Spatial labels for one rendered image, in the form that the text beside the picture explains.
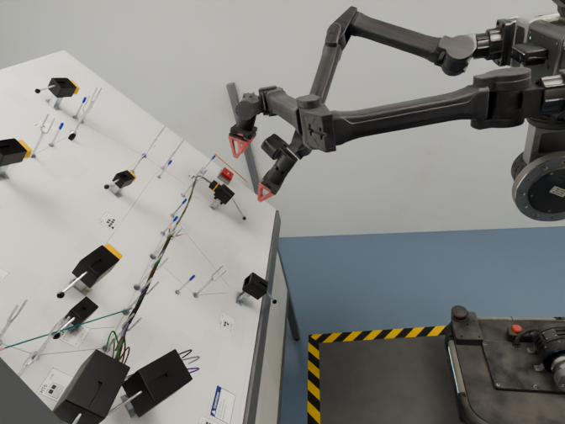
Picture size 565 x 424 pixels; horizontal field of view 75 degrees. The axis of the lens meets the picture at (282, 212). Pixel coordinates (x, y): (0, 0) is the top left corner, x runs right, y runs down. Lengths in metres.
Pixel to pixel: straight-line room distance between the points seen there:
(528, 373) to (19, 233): 1.77
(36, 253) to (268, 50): 1.79
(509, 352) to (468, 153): 1.25
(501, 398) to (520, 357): 0.20
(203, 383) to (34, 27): 2.60
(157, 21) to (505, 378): 2.55
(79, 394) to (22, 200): 0.52
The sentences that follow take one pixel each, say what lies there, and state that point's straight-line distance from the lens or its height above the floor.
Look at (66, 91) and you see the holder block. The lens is 1.31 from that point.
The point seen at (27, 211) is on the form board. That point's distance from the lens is 1.03.
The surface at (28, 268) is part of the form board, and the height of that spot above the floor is 1.33.
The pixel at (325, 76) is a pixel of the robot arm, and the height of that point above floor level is 1.44.
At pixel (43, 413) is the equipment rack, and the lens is 0.42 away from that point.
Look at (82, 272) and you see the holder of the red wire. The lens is 0.86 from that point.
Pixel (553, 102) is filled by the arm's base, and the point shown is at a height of 1.45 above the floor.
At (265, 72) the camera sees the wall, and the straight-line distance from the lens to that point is 2.41.
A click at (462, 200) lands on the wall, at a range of 2.77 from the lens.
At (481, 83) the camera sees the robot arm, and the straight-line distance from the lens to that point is 0.84.
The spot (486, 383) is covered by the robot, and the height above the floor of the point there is 0.24.
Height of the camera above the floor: 1.73
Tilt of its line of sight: 32 degrees down
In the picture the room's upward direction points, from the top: 13 degrees counter-clockwise
